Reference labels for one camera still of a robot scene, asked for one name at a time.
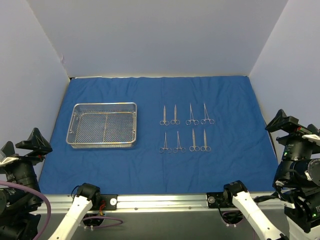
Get steel wire mesh basket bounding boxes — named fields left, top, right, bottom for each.
left=66, top=102, right=138, bottom=149

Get steel clamp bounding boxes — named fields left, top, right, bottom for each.
left=200, top=102, right=215, bottom=125

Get blue surgical wrap cloth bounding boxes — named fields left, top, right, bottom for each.
left=39, top=76, right=278, bottom=195

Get short steel scissors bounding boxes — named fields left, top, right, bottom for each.
left=189, top=129, right=200, bottom=152

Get steel forceps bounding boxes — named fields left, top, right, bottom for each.
left=185, top=103, right=199, bottom=126

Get small steel hemostat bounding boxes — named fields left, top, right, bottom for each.
left=159, top=132, right=172, bottom=154

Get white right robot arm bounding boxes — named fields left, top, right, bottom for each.
left=222, top=109, right=320, bottom=240

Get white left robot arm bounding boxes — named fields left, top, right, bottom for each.
left=0, top=127, right=101, bottom=240

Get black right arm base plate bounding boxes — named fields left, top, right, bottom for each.
left=206, top=192, right=235, bottom=209

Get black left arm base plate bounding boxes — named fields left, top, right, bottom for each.
left=90, top=194, right=118, bottom=211

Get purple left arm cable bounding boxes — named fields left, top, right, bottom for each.
left=0, top=181, right=124, bottom=240

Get aluminium front rail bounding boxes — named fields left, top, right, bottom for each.
left=45, top=193, right=284, bottom=214

